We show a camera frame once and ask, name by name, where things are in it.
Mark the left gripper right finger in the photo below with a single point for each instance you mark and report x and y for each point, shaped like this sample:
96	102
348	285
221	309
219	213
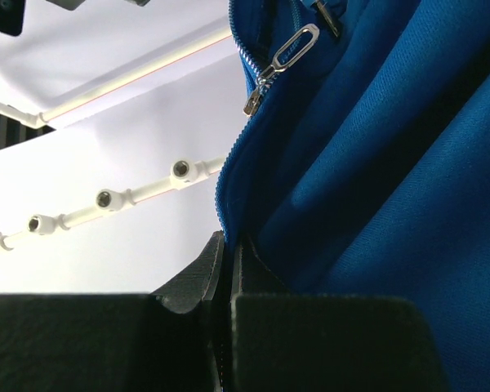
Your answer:
282	341

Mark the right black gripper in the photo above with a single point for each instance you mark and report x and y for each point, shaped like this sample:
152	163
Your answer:
12	13

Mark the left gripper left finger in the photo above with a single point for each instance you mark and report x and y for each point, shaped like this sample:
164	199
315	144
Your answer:
158	341

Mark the blue jacket with white lining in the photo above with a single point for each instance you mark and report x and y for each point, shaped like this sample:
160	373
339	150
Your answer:
365	165

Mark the white PVC pipe frame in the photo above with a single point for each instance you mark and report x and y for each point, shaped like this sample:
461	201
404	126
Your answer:
147	136

